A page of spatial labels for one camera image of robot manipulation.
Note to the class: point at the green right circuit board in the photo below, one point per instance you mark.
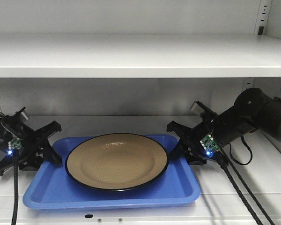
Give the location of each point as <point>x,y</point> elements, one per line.
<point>210,145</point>

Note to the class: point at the white cabinet lower shelf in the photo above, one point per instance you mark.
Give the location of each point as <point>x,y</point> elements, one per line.
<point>218,203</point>

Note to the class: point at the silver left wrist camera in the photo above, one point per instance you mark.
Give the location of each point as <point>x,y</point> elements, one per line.
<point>22,115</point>

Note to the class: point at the blue plastic tray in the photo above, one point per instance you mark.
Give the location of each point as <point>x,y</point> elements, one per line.
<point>52,189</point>

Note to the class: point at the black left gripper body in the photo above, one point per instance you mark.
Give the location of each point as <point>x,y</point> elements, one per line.
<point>30,156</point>

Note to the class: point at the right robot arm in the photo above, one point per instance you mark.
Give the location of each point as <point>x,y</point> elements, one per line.
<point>252,110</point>

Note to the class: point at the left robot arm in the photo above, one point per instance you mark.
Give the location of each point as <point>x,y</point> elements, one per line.
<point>32,145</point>

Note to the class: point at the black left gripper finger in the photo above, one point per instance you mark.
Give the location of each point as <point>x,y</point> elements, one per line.
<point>50,154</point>
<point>45,132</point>

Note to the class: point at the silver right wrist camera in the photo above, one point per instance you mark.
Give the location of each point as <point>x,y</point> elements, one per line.
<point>196,108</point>

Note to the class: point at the white cabinet shelf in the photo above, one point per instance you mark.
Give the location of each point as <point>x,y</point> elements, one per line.
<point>218,203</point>
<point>138,56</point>

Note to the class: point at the green circuit board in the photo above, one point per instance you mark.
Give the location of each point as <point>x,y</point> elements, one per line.
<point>210,145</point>
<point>14,145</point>

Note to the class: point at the white cabinet upper shelf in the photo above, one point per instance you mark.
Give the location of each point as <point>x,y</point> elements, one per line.
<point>138,56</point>

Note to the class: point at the green left circuit board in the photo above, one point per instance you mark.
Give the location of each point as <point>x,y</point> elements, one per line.
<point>14,145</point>

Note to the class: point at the black shelf support clip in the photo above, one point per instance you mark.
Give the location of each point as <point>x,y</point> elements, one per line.
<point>261,30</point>

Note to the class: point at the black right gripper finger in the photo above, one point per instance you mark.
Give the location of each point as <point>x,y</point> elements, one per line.
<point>178,151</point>
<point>183,132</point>

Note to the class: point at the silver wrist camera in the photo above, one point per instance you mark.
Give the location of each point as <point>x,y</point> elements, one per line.
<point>196,108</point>
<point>22,115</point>

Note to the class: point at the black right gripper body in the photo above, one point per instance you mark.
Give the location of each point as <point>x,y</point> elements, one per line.
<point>199,146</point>

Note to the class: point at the beige plate with black rim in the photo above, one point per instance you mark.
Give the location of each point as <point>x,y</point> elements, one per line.
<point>117,162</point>

